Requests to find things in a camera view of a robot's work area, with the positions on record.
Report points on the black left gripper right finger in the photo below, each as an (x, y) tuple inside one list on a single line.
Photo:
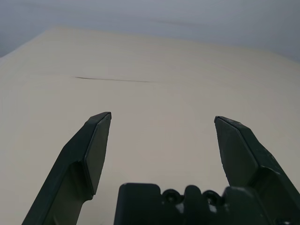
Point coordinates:
[(243, 159)]

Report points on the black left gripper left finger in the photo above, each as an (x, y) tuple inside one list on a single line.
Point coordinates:
[(70, 168)]

